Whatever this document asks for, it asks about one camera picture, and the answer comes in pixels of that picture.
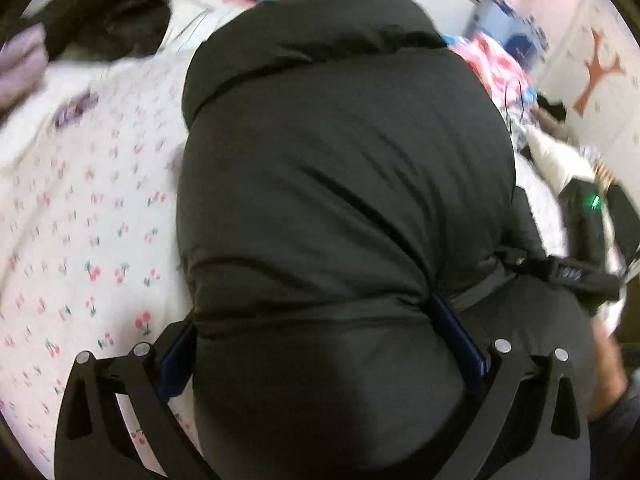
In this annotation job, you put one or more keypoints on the cherry print bed sheet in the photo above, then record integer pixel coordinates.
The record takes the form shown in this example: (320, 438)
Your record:
(75, 240)

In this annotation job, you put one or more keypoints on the pink patterned cloth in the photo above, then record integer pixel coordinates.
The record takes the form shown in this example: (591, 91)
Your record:
(492, 60)

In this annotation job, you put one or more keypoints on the person's right hand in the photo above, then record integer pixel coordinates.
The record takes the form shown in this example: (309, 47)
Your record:
(607, 375)

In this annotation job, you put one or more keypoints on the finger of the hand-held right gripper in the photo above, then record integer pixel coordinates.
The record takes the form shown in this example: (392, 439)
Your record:
(565, 274)

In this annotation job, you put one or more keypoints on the white garment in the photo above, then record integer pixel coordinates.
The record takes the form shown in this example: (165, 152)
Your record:
(40, 125)

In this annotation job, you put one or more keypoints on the cream cloth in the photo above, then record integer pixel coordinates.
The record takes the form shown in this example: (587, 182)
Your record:
(550, 155)

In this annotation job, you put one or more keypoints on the pink star print curtain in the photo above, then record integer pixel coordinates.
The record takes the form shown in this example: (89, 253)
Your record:
(575, 35)

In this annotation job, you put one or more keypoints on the purple cloth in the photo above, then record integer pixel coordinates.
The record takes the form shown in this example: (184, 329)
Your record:
(22, 60)

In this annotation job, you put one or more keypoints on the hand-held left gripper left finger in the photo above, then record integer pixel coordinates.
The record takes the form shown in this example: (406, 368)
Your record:
(177, 360)

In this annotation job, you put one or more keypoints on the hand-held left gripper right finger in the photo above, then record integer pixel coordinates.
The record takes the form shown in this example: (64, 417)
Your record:
(457, 335)

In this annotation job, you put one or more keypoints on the person's right forearm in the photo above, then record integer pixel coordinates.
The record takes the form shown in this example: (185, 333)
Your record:
(622, 435)

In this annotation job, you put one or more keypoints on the white striped quilt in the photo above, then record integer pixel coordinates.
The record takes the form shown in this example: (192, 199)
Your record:
(197, 10)

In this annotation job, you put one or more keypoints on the black fur-trimmed garment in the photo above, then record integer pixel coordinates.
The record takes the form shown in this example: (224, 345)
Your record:
(125, 15)

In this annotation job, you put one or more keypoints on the black puffer jacket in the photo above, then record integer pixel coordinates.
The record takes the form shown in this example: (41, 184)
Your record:
(350, 160)

